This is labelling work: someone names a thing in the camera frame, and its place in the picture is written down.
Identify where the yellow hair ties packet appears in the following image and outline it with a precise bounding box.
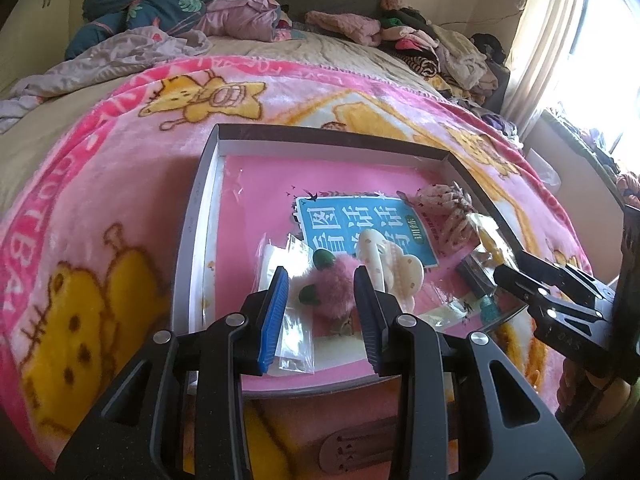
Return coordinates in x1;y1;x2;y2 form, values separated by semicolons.
467;212;518;266

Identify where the dark floral quilt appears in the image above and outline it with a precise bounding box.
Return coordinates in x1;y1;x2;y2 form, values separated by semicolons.
65;0;211;61

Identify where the pink fluffy hair clip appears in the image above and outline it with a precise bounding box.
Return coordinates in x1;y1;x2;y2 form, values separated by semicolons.
300;255;371;322

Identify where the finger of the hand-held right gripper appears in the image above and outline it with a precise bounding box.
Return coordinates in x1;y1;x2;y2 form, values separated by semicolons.
492;265;605;324
515;249;617;307

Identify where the polka dot bow hair clip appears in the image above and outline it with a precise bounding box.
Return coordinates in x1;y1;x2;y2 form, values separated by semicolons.
417;180;481;248

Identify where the pile of mixed clothes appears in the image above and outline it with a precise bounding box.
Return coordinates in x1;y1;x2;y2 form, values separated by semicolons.
380;0;511;106

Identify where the white plastic bag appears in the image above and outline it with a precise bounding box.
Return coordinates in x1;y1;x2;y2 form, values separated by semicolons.
522;147;561;188

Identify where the white hair claw clip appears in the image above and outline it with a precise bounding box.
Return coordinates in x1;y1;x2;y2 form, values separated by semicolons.
360;229;426;311

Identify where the bead earrings clear packet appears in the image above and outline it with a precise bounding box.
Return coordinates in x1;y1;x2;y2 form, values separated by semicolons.
255;237;323;373

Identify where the cream curtain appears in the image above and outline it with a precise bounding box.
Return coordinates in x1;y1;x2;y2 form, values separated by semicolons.
500;0;586;136

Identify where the grey cardboard box tray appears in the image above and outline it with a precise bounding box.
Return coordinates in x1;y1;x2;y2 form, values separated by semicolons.
170;122;533;401

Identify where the brown hair clip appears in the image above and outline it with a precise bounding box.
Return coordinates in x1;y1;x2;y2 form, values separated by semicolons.
317;422;401;476

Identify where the window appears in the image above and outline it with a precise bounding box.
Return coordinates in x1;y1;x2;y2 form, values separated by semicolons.
550;0;640;161

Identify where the dark purple garment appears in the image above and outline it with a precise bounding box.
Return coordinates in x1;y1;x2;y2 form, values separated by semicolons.
480;110;523;148

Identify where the blue card of hair pins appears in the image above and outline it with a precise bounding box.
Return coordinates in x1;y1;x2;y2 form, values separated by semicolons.
457;252;506;322

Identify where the cream wardrobe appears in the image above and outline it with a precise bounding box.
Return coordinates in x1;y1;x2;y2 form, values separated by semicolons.
0;0;86;96

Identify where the pink printed blanket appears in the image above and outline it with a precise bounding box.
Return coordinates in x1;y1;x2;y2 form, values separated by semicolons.
0;55;601;480

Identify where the pink fleece garment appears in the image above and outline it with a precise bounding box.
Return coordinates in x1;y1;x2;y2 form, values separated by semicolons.
305;10;386;48

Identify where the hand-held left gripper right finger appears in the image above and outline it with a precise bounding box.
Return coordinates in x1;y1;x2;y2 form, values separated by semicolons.
352;266;586;480

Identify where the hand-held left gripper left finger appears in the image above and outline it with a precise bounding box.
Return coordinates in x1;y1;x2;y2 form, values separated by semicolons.
50;266;291;480

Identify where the lilac crumpled sheet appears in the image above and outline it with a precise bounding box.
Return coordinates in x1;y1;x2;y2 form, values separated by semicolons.
0;27;213;133

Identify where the lilac garment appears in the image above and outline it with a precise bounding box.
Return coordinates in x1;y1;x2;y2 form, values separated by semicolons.
192;0;293;43

